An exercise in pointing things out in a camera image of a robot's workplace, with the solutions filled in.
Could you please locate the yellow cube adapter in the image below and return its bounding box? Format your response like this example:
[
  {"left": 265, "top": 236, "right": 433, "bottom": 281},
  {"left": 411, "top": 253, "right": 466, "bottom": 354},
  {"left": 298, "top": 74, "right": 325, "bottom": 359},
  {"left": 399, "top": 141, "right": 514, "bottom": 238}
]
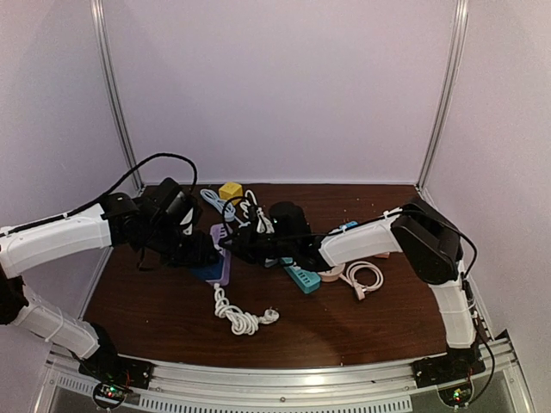
[{"left": 218, "top": 182, "right": 244, "bottom": 202}]

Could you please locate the light blue cable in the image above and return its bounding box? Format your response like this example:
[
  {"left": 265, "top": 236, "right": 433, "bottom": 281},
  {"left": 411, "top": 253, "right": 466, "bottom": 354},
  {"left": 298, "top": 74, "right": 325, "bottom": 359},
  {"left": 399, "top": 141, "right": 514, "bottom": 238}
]
[{"left": 200, "top": 188, "right": 242, "bottom": 225}]

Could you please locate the pink round socket base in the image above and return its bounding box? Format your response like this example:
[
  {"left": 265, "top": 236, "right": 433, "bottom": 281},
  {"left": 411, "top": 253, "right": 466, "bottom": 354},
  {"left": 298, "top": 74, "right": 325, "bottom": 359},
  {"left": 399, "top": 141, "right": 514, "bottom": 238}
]
[{"left": 318, "top": 264, "right": 345, "bottom": 283}]

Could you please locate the aluminium frame post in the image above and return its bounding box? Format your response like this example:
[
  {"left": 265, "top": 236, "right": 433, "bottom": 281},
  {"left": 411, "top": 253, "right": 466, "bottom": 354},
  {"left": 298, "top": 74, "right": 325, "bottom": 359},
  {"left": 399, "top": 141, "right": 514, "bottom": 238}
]
[
  {"left": 90, "top": 0, "right": 137, "bottom": 169},
  {"left": 416, "top": 0, "right": 469, "bottom": 193}
]

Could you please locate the pink-white socket cable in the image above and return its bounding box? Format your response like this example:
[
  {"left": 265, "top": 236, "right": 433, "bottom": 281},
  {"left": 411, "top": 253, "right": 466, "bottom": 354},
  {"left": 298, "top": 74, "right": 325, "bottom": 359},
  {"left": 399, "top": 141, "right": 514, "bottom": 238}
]
[{"left": 339, "top": 260, "right": 385, "bottom": 302}]

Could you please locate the right aluminium frame post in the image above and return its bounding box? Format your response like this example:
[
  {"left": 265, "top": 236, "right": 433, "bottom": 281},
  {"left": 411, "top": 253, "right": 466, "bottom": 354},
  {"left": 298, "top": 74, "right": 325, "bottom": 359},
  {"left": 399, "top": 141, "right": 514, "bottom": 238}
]
[{"left": 416, "top": 0, "right": 469, "bottom": 193}]

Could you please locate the left aluminium frame post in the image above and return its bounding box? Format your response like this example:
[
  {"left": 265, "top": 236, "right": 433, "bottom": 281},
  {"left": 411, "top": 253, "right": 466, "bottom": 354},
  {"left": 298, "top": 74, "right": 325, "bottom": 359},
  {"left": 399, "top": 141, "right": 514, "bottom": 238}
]
[{"left": 90, "top": 0, "right": 137, "bottom": 169}]

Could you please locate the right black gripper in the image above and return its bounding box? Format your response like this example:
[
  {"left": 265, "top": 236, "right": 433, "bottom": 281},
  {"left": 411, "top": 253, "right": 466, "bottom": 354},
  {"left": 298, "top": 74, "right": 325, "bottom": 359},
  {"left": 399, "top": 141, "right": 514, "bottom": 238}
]
[{"left": 221, "top": 224, "right": 297, "bottom": 266}]

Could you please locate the dark blue cube adapter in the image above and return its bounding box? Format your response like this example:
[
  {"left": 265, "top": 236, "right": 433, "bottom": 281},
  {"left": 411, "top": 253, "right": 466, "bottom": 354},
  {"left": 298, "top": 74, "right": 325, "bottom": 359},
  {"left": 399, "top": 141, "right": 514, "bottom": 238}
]
[{"left": 189, "top": 262, "right": 223, "bottom": 282}]

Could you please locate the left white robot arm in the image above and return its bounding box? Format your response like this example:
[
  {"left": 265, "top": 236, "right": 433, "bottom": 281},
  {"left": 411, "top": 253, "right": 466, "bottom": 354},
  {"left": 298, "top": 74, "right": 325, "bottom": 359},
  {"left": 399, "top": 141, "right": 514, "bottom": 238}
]
[{"left": 1, "top": 191, "right": 219, "bottom": 382}]

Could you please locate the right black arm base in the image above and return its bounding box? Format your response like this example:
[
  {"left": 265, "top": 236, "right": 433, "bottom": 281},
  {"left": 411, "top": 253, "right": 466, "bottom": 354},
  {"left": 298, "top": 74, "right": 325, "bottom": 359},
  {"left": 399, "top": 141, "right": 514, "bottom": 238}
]
[{"left": 412, "top": 343, "right": 486, "bottom": 388}]

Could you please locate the grey-blue power strip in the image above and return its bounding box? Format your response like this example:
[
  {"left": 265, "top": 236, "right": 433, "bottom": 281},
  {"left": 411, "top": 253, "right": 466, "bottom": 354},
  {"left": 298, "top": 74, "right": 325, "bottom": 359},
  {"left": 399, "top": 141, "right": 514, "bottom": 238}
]
[{"left": 263, "top": 258, "right": 281, "bottom": 268}]

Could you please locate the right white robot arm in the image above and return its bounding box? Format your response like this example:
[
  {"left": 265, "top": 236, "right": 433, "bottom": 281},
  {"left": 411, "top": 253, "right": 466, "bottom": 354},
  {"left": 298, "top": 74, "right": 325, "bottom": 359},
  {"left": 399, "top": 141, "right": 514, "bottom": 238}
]
[{"left": 220, "top": 197, "right": 476, "bottom": 380}]

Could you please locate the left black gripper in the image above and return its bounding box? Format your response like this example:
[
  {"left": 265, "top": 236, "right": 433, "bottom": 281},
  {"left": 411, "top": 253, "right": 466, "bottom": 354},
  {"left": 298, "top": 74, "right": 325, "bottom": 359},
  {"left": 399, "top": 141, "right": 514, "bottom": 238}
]
[{"left": 144, "top": 220, "right": 220, "bottom": 268}]

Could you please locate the aluminium front rail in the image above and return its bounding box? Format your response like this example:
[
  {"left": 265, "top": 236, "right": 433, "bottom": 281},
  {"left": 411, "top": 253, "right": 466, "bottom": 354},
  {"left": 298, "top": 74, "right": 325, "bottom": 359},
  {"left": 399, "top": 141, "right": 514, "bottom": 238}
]
[{"left": 30, "top": 338, "right": 536, "bottom": 412}]

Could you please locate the white cable with plug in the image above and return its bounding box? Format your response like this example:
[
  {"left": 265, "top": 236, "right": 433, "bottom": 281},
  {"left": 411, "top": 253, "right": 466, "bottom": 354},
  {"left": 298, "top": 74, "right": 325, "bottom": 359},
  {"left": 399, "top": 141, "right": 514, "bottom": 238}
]
[{"left": 212, "top": 283, "right": 282, "bottom": 337}]

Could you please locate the teal power strip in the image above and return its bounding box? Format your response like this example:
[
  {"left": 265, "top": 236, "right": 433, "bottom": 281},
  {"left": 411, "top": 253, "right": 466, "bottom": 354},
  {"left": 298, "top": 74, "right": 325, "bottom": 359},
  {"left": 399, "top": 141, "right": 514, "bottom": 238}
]
[{"left": 280, "top": 257, "right": 321, "bottom": 294}]

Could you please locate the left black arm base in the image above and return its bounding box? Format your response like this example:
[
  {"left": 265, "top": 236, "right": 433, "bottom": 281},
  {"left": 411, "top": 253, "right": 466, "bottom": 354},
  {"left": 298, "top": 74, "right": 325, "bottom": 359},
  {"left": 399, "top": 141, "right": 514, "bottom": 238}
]
[{"left": 74, "top": 323, "right": 153, "bottom": 389}]

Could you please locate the purple power strip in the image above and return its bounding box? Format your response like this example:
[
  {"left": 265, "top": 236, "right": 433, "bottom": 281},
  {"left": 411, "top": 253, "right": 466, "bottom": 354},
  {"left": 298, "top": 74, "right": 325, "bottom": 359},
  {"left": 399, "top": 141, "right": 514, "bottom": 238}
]
[{"left": 207, "top": 224, "right": 232, "bottom": 287}]

